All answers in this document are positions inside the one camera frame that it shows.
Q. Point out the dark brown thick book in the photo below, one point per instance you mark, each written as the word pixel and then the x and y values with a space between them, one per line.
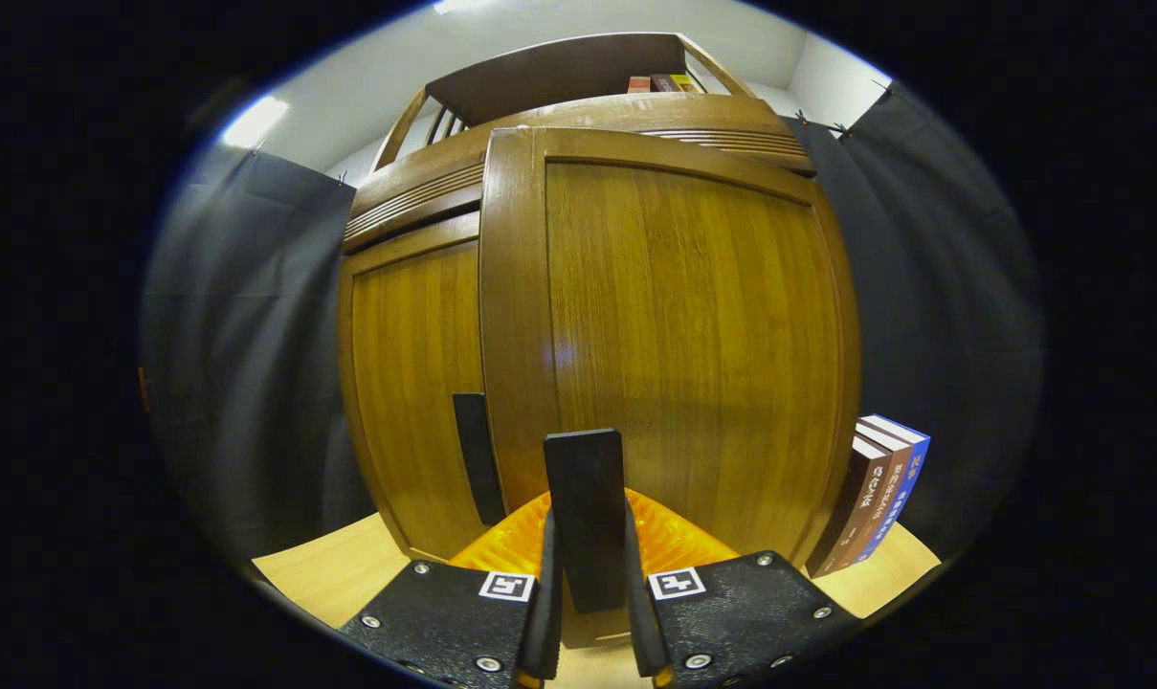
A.
pixel 851 507

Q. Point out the small ceiling light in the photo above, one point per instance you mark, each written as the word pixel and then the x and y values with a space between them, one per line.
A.
pixel 255 122

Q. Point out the reddish brown thick book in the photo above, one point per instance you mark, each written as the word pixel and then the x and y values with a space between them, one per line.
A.
pixel 884 498

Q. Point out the wooden cabinet door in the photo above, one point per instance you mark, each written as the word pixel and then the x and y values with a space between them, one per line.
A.
pixel 406 383
pixel 693 354

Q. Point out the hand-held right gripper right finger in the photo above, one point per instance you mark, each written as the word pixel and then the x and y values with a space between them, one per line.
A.
pixel 640 622

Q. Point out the wooden double-door shoe cabinet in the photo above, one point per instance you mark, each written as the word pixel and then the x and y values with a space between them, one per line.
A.
pixel 559 72

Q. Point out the dark red book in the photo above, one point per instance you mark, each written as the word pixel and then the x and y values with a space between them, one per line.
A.
pixel 662 83

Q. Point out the yellow book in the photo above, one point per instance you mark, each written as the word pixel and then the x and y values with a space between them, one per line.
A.
pixel 688 83

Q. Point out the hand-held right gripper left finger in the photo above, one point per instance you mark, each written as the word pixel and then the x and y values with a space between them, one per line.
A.
pixel 545 612

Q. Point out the wooden cabinet drawer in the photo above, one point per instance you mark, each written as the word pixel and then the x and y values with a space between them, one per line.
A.
pixel 635 113

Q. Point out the black backdrop cloth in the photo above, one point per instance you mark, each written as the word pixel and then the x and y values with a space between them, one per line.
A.
pixel 243 364

